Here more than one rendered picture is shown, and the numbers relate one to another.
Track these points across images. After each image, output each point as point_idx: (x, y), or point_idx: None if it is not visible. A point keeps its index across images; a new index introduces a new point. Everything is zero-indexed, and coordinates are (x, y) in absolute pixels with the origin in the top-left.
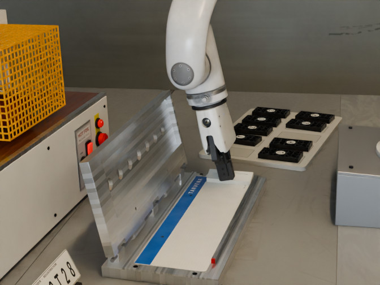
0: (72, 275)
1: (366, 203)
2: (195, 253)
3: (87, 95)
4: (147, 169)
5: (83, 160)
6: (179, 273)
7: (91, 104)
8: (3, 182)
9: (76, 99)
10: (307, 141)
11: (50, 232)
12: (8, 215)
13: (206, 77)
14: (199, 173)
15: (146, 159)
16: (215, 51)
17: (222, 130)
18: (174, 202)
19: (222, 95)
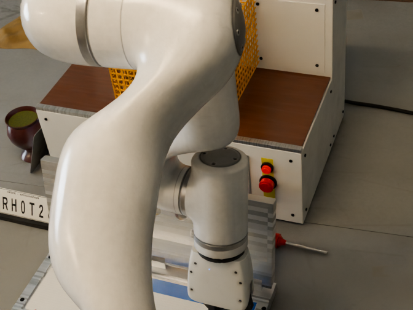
0: (48, 217)
1: None
2: (60, 301)
3: (289, 136)
4: (169, 232)
5: (48, 157)
6: (26, 288)
7: (256, 144)
8: (76, 124)
9: (276, 129)
10: None
11: None
12: None
13: (171, 211)
14: (265, 307)
15: (172, 223)
16: (206, 203)
17: (193, 278)
18: (179, 282)
19: (201, 250)
